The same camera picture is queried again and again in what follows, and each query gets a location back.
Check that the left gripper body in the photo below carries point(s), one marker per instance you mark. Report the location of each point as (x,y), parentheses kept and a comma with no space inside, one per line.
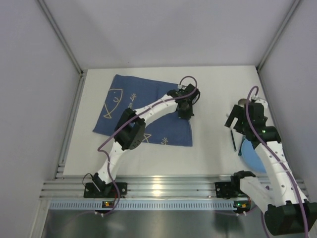
(185,114)

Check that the black handled knife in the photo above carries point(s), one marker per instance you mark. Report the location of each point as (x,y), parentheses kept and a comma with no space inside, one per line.
(232,136)

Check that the blue plastic plate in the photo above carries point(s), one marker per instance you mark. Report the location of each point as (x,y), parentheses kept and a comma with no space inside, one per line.
(251,158)

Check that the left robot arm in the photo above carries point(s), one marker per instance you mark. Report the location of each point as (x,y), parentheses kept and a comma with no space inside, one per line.
(129,131)

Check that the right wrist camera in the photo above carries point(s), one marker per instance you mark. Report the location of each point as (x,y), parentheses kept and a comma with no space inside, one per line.
(260,100)

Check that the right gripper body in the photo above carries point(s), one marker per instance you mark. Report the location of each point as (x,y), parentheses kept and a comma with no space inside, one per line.
(237,115)

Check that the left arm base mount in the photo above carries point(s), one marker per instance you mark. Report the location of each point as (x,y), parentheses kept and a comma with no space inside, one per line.
(99,189)

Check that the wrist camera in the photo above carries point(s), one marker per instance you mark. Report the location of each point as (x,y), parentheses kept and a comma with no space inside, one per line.
(260,100)
(181,86)

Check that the right frame post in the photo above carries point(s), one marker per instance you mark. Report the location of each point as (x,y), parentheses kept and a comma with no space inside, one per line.
(279,32)

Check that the aluminium rail beam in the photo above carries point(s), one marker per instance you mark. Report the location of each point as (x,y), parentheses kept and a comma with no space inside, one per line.
(142,187)

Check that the left frame post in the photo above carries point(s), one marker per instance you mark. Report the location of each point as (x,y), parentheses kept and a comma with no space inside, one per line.
(54,25)

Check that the beige cup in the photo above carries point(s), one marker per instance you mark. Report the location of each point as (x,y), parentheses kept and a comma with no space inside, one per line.
(242,102)

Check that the perforated cable duct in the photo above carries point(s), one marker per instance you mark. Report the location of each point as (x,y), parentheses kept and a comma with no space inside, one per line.
(130,205)

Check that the frame post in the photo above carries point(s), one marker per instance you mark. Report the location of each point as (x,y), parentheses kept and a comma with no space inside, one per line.
(54,25)
(279,32)

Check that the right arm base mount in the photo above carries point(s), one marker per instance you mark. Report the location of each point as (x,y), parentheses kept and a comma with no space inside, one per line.
(226,190)

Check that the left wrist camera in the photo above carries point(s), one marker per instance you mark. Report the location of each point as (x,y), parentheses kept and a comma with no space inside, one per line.
(181,86)

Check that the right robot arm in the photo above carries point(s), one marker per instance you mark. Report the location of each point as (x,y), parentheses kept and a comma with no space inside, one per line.
(285,208)

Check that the spoon with blue handle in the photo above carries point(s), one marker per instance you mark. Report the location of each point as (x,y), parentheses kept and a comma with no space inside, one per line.
(240,149)

